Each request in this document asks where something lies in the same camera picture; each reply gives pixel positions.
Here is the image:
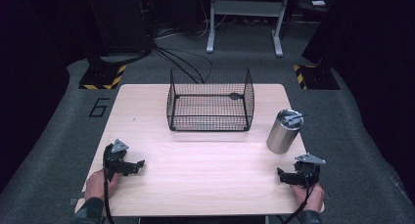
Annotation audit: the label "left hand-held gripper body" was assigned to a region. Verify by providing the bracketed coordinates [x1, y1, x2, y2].
[102, 138, 130, 180]

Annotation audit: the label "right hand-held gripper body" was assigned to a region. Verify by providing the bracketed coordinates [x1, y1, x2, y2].
[293, 153, 327, 188]

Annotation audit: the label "person's right hand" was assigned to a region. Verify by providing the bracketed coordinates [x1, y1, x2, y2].
[289, 182, 326, 214]

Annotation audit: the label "person's left hand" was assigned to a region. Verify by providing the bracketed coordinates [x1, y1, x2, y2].
[83, 167, 121, 202]

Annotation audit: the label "stainless steel tumbler with lid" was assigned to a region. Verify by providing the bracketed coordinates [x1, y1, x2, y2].
[265, 109, 310, 156]

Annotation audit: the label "dark cabinet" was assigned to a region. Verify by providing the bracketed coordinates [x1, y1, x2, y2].
[81, 0, 155, 57]

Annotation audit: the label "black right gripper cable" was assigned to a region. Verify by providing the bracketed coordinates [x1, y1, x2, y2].
[283, 171, 316, 224]

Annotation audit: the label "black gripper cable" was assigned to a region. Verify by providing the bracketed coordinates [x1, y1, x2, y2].
[283, 171, 316, 224]
[102, 145, 116, 224]

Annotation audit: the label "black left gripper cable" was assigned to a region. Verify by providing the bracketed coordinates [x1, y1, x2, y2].
[102, 145, 116, 224]

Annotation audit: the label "black base plate yellow stripes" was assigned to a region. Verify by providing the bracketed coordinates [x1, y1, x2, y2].
[77, 64, 128, 91]
[292, 64, 342, 91]

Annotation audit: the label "black wire mesh basket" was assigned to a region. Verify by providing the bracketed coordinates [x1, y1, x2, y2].
[165, 67, 256, 133]

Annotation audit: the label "bundle of black floor cables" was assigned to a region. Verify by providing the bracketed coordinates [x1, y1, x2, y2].
[152, 24, 214, 85]

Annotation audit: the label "white metal stand frame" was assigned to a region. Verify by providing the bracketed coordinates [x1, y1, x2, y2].
[206, 0, 292, 59]

